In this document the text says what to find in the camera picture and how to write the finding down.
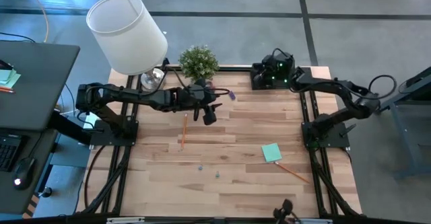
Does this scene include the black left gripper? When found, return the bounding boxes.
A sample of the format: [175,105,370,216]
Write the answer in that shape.
[187,79,224,122]

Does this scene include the green sticky note pad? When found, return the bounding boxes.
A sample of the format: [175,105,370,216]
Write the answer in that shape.
[261,142,284,163]

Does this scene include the black mesh desk organizer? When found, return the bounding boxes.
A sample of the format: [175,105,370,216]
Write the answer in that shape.
[250,69,294,91]

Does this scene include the green potted plant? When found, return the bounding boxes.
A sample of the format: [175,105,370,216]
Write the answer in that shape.
[178,45,220,83]

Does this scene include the white shade table lamp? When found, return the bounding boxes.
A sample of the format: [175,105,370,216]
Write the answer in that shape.
[86,0,168,90]

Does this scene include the small white box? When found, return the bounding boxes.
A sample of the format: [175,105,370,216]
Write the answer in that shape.
[83,112,100,130]

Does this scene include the dark blue metal cart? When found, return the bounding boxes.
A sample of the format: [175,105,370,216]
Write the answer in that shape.
[372,65,431,181]

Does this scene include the black side desk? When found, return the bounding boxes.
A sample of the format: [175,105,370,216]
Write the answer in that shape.
[0,40,81,215]

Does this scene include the black computer mouse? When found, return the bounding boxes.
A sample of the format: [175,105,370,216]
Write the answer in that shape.
[12,156,36,191]

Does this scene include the yellow black striped tape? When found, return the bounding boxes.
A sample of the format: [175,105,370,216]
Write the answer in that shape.
[21,192,41,220]

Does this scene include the pale green paper notes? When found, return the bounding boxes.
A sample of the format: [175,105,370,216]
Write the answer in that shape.
[0,68,22,89]

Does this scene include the black keyboard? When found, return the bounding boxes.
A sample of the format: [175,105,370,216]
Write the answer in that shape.
[0,133,23,173]

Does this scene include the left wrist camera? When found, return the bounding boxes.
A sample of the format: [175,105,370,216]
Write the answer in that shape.
[202,106,218,126]

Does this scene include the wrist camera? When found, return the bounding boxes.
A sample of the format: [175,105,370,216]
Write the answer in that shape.
[202,106,218,126]
[251,62,267,84]

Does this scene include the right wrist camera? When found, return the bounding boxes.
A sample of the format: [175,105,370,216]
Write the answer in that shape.
[251,62,267,84]

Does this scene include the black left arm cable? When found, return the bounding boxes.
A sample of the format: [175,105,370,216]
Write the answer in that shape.
[167,69,232,96]

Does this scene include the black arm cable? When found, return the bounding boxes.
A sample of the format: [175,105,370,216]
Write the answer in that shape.
[368,74,398,101]
[167,69,232,96]

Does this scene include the black aluminium table frame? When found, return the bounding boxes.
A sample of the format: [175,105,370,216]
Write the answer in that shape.
[76,64,364,219]

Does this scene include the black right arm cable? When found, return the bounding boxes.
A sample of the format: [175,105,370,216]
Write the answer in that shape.
[368,74,398,101]

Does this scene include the black teleoperation leader handle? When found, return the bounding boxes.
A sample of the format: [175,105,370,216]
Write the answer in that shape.
[271,198,298,224]

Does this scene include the silver metal bracket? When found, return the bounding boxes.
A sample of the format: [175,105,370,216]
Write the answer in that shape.
[106,217,146,224]
[294,218,335,224]

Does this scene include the orange floor cable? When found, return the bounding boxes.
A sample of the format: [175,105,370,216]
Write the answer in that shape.
[25,0,50,44]

